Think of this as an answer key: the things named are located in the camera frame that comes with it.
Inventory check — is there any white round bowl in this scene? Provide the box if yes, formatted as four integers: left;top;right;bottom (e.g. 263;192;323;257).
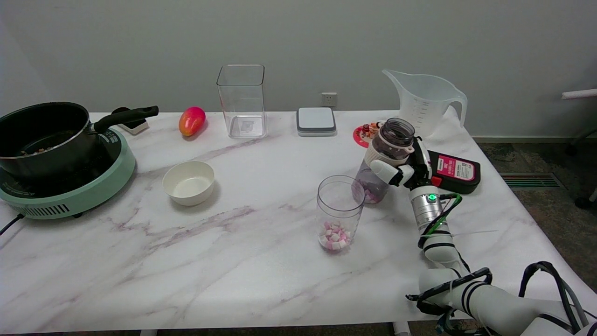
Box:
162;161;215;206

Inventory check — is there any pink white marshmallow pile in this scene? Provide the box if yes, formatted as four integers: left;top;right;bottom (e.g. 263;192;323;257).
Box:
319;221;351;251

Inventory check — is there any black device with red label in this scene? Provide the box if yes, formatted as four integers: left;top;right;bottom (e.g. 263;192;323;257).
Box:
426;150;481;195

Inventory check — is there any grey floor vent grille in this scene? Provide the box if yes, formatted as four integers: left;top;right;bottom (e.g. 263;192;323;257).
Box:
498;172;561;189

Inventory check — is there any green induction cooker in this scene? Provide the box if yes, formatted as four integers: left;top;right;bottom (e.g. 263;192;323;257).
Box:
0;128;136;220

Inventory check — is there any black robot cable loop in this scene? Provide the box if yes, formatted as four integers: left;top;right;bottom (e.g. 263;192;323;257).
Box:
518;261;589;333
405;267;493;336

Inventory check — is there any black cooker power cable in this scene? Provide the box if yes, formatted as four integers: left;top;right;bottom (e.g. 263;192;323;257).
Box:
0;213;25;235

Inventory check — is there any red yellow toy mango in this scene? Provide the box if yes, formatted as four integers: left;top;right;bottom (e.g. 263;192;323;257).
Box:
179;106;207;137

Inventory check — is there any white grey kitchen scale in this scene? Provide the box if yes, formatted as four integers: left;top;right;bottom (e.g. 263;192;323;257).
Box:
296;107;337;137

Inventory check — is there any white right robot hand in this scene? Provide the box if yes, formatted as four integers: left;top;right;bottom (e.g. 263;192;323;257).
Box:
370;136;433;190

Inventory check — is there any clear purple-tinted plastic bottle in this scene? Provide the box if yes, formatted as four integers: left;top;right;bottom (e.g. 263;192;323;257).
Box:
353;118;416;205

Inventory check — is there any clear plastic cup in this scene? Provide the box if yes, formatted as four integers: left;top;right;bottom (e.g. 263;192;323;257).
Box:
316;175;366;253

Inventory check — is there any translucent plastic measuring jug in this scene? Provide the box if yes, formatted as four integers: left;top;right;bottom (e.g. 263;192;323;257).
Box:
382;69;468;140

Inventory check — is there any black pot with handle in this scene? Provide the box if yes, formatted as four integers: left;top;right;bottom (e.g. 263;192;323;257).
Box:
0;102;160;181

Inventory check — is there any green robot cable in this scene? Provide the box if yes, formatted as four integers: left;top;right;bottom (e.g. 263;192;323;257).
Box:
419;193;463;239

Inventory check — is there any red round printed lid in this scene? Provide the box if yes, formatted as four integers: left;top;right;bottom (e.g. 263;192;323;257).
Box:
353;122;386;149

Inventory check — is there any white pipe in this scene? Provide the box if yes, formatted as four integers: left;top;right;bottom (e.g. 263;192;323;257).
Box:
562;88;597;100

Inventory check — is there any clear square plastic container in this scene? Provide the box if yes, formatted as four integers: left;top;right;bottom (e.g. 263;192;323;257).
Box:
216;64;268;140

